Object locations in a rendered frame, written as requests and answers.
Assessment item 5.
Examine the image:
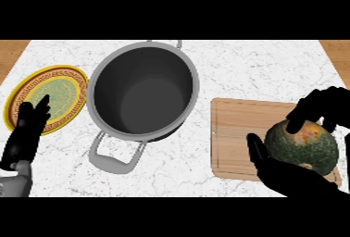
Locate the grey metal pot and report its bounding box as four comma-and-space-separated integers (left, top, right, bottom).
83, 40, 200, 175

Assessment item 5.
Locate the green orange squash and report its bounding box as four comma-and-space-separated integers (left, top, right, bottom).
264, 118, 340, 177

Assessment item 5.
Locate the wooden cutting board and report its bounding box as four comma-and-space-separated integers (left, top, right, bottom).
209, 97, 342, 188

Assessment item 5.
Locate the yellow patterned plate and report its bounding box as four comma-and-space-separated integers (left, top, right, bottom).
2, 64, 89, 136

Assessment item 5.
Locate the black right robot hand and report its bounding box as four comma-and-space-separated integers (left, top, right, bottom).
246, 85, 350, 198

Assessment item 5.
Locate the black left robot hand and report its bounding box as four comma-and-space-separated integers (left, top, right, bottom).
0, 94, 51, 171

